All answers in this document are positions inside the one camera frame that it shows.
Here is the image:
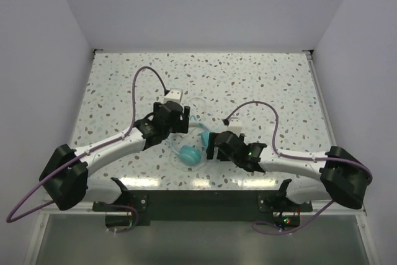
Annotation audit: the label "white headphone cable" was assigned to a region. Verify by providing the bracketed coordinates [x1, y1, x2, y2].
[169, 97, 215, 173]

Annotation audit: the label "teal cat-ear headphones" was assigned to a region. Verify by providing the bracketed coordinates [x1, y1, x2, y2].
[166, 115, 211, 167]

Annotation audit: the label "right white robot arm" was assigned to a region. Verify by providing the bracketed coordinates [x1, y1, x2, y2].
[207, 131, 373, 211]

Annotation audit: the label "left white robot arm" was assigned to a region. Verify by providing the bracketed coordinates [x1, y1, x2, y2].
[39, 101, 190, 211]

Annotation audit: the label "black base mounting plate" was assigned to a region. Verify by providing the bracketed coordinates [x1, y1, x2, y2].
[92, 190, 313, 228]

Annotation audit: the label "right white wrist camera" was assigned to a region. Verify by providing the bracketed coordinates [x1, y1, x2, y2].
[226, 117, 243, 136]

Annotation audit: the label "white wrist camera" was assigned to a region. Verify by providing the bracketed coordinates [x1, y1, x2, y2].
[226, 117, 243, 136]
[163, 88, 183, 104]

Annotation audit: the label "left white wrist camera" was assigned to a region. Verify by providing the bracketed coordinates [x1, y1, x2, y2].
[163, 88, 183, 104]

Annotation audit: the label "aluminium right frame rail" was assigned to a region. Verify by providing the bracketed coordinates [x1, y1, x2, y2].
[303, 50, 370, 210]

